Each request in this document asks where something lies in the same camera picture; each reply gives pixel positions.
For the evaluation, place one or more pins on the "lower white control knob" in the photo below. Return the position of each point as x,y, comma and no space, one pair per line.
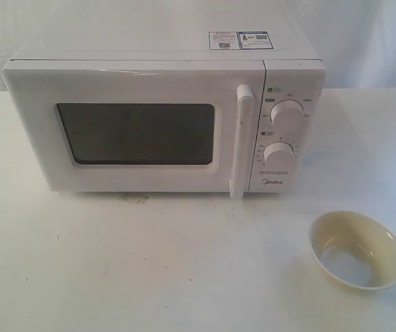
278,154

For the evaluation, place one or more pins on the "right blue label sticker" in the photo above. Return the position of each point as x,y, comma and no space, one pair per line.
255,40

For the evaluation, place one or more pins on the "white microwave door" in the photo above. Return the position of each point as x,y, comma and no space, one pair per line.
140,126

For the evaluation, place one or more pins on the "white microwave oven body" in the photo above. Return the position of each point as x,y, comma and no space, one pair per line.
293,69

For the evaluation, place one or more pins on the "white control knob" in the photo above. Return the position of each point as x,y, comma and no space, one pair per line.
278,154
287,116

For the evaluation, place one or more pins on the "upper white control knob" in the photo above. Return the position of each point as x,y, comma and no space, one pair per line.
287,116

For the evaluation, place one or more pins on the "left warning sticker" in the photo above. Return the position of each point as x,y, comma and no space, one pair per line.
223,41

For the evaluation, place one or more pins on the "cream ceramic bowl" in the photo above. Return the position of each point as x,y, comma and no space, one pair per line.
354,250

